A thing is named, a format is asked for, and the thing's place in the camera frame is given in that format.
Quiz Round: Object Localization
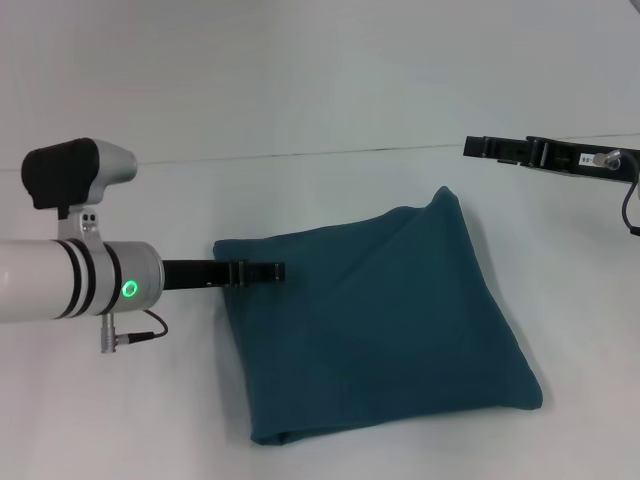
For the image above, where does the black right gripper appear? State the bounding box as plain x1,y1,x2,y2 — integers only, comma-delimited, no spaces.
463,134,640,189

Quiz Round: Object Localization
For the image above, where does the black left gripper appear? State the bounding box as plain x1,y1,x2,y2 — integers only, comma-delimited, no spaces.
162,258,287,292

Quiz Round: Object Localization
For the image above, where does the teal blue t-shirt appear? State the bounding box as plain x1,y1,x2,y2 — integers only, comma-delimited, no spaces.
212,185,544,448

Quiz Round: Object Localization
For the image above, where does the left gripper cable with connector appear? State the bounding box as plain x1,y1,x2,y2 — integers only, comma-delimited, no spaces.
99,308,169,356

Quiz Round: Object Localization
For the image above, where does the gripper cable with connector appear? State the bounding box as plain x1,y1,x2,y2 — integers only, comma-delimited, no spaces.
591,148,640,236
99,308,169,356

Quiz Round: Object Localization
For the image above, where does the right gripper cable with connector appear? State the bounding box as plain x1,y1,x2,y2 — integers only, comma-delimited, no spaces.
591,148,640,236

